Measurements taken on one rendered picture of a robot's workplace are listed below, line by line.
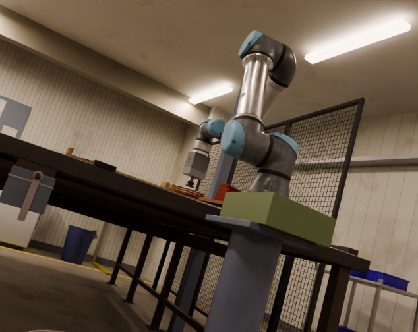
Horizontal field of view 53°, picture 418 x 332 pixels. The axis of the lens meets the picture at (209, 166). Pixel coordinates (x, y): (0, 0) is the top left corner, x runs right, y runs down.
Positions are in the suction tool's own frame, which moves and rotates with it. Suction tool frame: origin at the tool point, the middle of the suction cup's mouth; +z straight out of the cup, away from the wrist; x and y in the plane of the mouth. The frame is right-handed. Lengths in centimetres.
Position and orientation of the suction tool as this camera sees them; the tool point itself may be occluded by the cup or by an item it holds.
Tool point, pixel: (189, 186)
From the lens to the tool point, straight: 187.1
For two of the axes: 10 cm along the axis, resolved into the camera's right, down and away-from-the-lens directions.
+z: -2.9, 9.4, -1.9
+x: 5.7, 0.1, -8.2
